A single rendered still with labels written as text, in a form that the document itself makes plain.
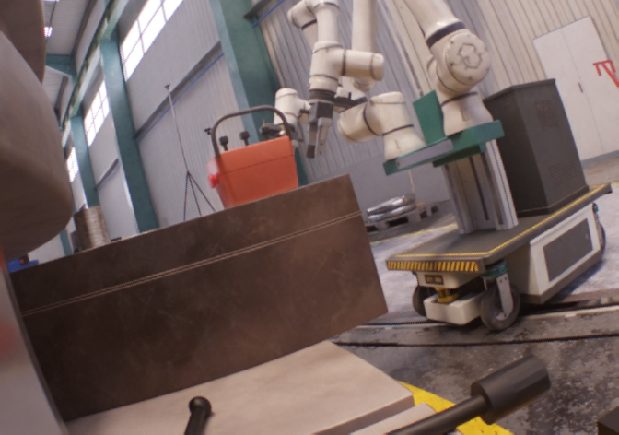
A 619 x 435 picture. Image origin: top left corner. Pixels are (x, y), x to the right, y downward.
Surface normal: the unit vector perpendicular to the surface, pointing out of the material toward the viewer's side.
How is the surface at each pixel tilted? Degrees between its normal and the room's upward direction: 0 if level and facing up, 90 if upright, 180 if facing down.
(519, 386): 60
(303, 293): 90
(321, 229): 90
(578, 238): 90
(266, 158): 97
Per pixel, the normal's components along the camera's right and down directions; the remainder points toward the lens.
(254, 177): 0.40, -0.04
